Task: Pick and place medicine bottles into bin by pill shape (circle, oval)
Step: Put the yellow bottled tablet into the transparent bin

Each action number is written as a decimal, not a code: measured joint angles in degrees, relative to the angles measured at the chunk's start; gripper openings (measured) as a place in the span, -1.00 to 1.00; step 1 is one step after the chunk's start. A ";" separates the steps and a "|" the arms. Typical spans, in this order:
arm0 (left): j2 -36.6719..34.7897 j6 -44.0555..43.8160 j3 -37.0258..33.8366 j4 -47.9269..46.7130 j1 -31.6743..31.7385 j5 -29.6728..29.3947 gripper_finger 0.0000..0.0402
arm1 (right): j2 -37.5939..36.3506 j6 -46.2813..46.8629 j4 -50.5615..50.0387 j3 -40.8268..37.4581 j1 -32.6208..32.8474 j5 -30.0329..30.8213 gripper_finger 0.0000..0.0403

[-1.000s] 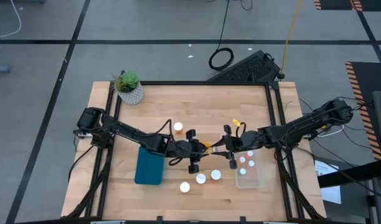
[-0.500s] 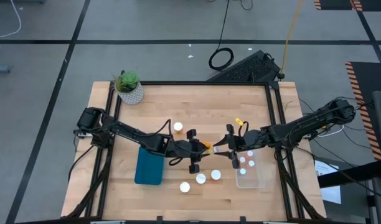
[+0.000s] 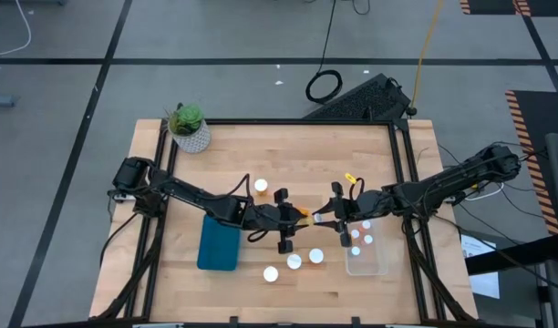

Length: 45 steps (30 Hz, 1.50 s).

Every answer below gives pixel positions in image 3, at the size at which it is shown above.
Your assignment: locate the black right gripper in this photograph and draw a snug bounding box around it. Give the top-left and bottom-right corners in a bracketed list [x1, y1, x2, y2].
[312, 181, 397, 249]

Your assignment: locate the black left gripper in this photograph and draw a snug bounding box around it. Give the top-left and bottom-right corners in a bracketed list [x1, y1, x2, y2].
[249, 187, 313, 255]

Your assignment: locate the clear plastic bin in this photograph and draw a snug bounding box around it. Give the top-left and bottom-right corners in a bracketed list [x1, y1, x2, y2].
[344, 217, 390, 277]

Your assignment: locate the blue plastic bin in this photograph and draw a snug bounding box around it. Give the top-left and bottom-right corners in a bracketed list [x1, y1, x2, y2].
[196, 213, 242, 272]

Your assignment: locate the black perforated computer tower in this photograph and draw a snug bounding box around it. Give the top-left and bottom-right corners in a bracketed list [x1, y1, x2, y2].
[303, 72, 412, 122]

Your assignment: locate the potted succulent plant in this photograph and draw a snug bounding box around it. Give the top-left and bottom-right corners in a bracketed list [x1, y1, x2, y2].
[167, 103, 212, 155]

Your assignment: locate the white paper sheet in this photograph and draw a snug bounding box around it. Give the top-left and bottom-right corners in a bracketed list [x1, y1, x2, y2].
[460, 234, 501, 301]

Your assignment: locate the black metal beam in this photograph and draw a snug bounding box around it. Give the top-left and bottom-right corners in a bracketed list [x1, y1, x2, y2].
[464, 234, 558, 277]

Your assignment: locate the black mat striped edge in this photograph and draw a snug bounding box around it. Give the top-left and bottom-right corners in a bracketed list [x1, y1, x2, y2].
[505, 89, 558, 237]
[460, 0, 558, 18]

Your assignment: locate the black table frame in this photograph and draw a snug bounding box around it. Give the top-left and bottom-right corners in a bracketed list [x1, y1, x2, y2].
[89, 118, 479, 327]

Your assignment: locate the black hanging cable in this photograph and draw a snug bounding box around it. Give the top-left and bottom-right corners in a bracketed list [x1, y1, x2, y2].
[305, 0, 344, 106]

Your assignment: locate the white arm base cable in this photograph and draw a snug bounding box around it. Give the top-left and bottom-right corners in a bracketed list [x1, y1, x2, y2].
[463, 180, 506, 202]

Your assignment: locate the yellow hanging cable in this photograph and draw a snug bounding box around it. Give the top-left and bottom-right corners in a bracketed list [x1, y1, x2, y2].
[409, 0, 446, 113]

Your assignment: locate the white floor cable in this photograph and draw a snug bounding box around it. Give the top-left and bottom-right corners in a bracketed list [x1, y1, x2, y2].
[0, 0, 33, 59]

